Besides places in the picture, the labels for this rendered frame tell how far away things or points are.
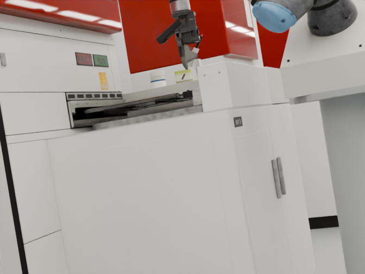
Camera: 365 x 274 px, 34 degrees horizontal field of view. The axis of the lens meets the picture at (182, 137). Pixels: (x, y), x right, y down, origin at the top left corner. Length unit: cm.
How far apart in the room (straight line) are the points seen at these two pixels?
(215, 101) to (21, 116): 60
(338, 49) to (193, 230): 68
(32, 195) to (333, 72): 98
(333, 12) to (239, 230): 70
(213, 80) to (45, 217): 68
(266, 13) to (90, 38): 89
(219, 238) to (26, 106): 73
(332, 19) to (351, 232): 64
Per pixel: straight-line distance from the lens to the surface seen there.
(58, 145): 199
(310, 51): 186
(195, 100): 203
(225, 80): 181
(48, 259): 197
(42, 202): 196
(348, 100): 185
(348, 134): 185
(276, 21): 174
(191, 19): 229
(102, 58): 245
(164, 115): 211
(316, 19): 187
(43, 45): 211
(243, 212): 177
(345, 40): 184
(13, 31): 199
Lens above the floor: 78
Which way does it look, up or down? 1 degrees down
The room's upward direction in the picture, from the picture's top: 9 degrees counter-clockwise
